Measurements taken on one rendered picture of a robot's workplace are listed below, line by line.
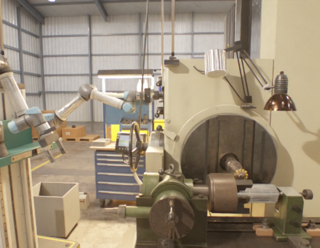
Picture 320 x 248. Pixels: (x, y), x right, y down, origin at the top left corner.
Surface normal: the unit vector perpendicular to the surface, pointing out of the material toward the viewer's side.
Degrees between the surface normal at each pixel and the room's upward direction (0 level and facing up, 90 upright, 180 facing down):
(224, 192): 62
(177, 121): 90
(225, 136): 90
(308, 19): 90
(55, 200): 90
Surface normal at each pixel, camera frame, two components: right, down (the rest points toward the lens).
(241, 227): 0.00, -0.99
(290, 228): -0.05, 0.12
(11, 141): 0.98, 0.02
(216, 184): -0.04, -0.64
